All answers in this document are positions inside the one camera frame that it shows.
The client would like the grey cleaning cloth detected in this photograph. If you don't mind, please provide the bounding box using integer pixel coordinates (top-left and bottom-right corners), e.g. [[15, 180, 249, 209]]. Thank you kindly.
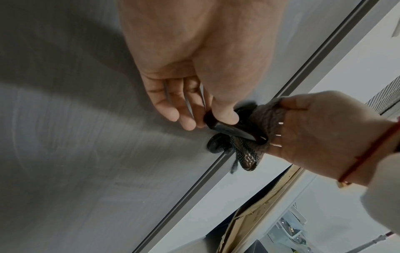
[[229, 97, 288, 175]]

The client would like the wooden table with black frame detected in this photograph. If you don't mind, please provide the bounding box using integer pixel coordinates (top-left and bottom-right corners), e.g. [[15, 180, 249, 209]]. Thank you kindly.
[[217, 165, 305, 253]]

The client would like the white ribbed air vent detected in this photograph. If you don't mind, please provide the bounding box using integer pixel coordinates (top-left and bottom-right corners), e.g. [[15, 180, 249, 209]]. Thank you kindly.
[[365, 76, 400, 115]]

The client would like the person's right forearm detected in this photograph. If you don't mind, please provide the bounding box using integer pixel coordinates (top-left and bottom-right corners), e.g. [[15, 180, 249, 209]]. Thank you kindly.
[[347, 128, 400, 188]]

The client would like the person's left hand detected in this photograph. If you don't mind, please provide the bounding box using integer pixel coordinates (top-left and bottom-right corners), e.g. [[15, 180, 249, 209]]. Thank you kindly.
[[117, 0, 288, 132]]

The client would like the person's right hand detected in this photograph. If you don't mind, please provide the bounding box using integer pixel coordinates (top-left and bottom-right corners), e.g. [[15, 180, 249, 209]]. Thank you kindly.
[[268, 90, 395, 180]]

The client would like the red string bracelet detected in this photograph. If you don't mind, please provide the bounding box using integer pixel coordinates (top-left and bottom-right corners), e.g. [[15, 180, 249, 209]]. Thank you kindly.
[[337, 118, 400, 189]]

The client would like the grey door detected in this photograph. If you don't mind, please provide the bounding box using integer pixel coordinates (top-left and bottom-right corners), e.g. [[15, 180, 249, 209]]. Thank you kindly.
[[0, 0, 366, 253]]

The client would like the black door handle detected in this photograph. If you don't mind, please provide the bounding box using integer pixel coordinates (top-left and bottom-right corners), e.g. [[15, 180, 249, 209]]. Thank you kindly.
[[203, 103, 267, 147]]

